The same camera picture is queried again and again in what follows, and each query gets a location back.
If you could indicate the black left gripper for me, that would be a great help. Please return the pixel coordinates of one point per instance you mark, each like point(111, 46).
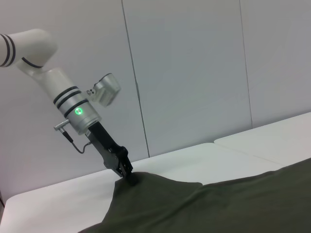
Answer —
point(104, 145)

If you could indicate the dark green t-shirt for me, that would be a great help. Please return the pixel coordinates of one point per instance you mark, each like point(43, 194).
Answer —
point(206, 206)

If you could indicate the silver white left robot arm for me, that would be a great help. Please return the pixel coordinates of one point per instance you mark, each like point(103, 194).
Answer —
point(48, 80)

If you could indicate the silver connector peg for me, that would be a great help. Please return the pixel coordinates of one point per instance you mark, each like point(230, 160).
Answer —
point(62, 126)

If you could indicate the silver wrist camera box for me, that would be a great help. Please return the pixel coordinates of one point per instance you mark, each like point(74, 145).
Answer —
point(105, 89)

